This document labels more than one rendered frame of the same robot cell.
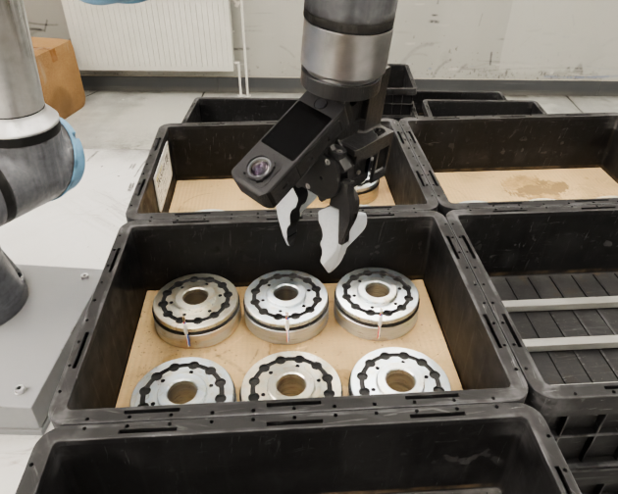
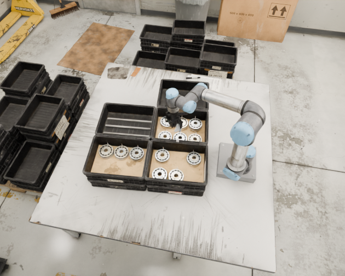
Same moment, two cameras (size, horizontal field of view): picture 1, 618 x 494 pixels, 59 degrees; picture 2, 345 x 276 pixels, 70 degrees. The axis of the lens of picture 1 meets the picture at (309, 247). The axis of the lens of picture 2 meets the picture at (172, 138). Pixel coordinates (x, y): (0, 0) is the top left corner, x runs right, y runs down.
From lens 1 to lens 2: 184 cm
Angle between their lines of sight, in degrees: 87
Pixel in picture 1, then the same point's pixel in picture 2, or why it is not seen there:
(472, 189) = (128, 172)
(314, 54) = not seen: hidden behind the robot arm
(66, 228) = (235, 206)
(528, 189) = (115, 170)
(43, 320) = (225, 159)
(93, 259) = (224, 190)
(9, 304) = not seen: hidden behind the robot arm
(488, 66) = not seen: outside the picture
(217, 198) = (192, 177)
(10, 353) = (228, 152)
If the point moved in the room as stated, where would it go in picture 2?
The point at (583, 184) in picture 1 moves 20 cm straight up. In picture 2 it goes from (100, 170) to (92, 156)
